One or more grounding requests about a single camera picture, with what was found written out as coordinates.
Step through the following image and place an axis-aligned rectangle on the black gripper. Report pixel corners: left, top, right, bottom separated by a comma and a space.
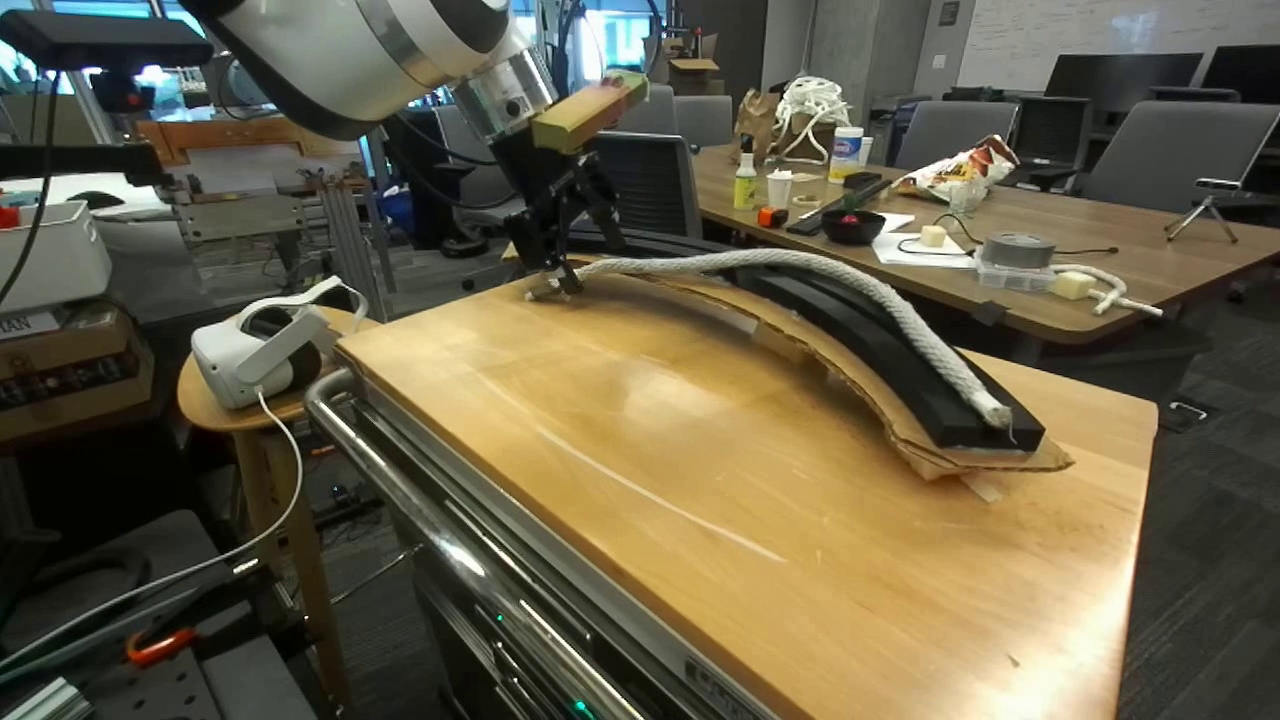
491, 128, 624, 268

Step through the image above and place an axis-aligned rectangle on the white braided rope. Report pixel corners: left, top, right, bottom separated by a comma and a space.
538, 246, 1016, 433

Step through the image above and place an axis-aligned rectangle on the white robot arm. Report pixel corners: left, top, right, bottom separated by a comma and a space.
179, 0, 624, 268

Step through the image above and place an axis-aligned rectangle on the curved black board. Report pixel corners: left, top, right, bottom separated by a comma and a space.
550, 249, 1044, 452

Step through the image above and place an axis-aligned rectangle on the green glue bottle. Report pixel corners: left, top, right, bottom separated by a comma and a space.
732, 141, 759, 214

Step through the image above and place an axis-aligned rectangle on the white VR headset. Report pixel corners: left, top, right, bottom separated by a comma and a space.
193, 275, 367, 412

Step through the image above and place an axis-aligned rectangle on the round wooden stool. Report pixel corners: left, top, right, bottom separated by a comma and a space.
175, 351, 354, 718

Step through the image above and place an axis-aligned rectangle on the snack chip bag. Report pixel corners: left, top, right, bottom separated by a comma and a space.
893, 138, 1021, 208

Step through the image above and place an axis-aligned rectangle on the grey tape roll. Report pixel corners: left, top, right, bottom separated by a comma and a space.
980, 235, 1057, 268

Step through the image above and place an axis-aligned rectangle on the white power strip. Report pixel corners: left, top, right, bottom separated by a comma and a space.
974, 258, 1168, 324

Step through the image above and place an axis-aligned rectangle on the long wooden office table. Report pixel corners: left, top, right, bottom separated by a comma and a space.
692, 141, 1280, 351

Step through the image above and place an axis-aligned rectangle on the black monitor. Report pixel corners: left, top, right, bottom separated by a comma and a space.
1044, 54, 1200, 109

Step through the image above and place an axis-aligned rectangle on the grey office chair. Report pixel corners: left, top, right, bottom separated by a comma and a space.
1081, 102, 1280, 214

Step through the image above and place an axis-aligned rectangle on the orange green wrist camera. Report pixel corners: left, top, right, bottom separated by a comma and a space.
531, 71, 650, 156

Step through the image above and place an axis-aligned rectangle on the white rope bundle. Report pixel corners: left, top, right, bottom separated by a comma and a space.
773, 71, 858, 163

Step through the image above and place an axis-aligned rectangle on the chrome cart handle bar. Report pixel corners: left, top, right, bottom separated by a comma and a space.
303, 370, 643, 720

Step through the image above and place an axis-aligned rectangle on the white headset cable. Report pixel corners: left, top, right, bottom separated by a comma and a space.
0, 388, 313, 675

